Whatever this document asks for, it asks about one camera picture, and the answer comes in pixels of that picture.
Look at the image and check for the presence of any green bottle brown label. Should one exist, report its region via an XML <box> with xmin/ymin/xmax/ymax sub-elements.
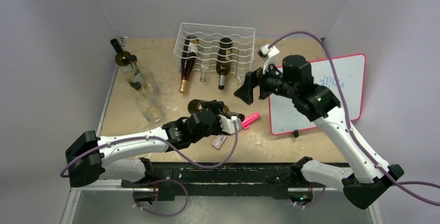
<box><xmin>187</xmin><ymin>99</ymin><xmax>245</xmax><ymax>121</ymax></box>

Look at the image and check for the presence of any clear bottle with black cap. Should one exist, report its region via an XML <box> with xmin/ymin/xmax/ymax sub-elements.
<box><xmin>133</xmin><ymin>82</ymin><xmax>164</xmax><ymax>122</ymax></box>

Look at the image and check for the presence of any green bottle cream label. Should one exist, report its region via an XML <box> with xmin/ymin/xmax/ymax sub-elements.
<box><xmin>109</xmin><ymin>38</ymin><xmax>133</xmax><ymax>87</ymax></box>

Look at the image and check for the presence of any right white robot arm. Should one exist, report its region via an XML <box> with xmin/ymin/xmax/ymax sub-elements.
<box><xmin>234</xmin><ymin>55</ymin><xmax>404</xmax><ymax>209</ymax></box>

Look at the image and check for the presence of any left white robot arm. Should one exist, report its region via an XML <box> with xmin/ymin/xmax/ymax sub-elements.
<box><xmin>60</xmin><ymin>100</ymin><xmax>244</xmax><ymax>188</ymax></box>

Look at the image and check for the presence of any clear bottle under rack right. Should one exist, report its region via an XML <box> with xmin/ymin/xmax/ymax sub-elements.
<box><xmin>236</xmin><ymin>73</ymin><xmax>245</xmax><ymax>88</ymax></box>

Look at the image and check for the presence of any green bottle silver cap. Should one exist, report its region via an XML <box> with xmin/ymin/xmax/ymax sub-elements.
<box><xmin>216</xmin><ymin>37</ymin><xmax>233</xmax><ymax>90</ymax></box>

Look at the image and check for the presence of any small clear empty bottle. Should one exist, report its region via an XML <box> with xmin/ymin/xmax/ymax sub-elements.
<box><xmin>199</xmin><ymin>60</ymin><xmax>211</xmax><ymax>82</ymax></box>

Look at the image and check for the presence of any dark red gold-capped bottle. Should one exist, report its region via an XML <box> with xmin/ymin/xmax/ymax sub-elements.
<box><xmin>180</xmin><ymin>35</ymin><xmax>199</xmax><ymax>94</ymax></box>

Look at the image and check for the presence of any small red white card box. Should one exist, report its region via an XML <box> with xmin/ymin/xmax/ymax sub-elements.
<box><xmin>211</xmin><ymin>135</ymin><xmax>227</xmax><ymax>149</ymax></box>

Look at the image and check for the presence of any pink plastic clip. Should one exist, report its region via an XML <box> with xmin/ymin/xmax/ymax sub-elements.
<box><xmin>242</xmin><ymin>112</ymin><xmax>260</xmax><ymax>130</ymax></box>

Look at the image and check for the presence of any pink-framed whiteboard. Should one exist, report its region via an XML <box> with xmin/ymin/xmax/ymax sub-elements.
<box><xmin>269</xmin><ymin>53</ymin><xmax>366</xmax><ymax>135</ymax></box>

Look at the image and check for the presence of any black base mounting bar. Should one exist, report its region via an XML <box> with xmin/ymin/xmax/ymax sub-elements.
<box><xmin>121</xmin><ymin>159</ymin><xmax>318</xmax><ymax>204</ymax></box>

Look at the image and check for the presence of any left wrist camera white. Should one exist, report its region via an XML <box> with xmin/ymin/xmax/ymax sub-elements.
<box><xmin>220</xmin><ymin>112</ymin><xmax>243</xmax><ymax>135</ymax></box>

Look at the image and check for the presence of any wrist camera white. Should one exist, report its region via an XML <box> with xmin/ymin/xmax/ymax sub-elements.
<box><xmin>258</xmin><ymin>44</ymin><xmax>280</xmax><ymax>74</ymax></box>
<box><xmin>220</xmin><ymin>112</ymin><xmax>243</xmax><ymax>135</ymax></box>

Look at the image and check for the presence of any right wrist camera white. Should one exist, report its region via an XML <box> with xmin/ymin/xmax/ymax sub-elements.
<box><xmin>258</xmin><ymin>44</ymin><xmax>280</xmax><ymax>74</ymax></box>

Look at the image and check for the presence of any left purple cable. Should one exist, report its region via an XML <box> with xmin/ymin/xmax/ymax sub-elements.
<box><xmin>60</xmin><ymin>119</ymin><xmax>240</xmax><ymax>218</ymax></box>

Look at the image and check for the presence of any purple cable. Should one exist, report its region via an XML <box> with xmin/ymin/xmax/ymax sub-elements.
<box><xmin>60</xmin><ymin>119</ymin><xmax>240</xmax><ymax>218</ymax></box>
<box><xmin>268</xmin><ymin>32</ymin><xmax>440</xmax><ymax>207</ymax></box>

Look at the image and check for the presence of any white wire wine rack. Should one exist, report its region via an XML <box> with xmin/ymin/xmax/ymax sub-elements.
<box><xmin>173</xmin><ymin>22</ymin><xmax>255</xmax><ymax>77</ymax></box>

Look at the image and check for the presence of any aluminium table edge rail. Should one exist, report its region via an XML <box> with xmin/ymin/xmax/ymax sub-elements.
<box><xmin>70</xmin><ymin>37</ymin><xmax>130</xmax><ymax>192</ymax></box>

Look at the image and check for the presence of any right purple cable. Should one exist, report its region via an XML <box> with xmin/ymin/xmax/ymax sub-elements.
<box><xmin>268</xmin><ymin>32</ymin><xmax>440</xmax><ymax>207</ymax></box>

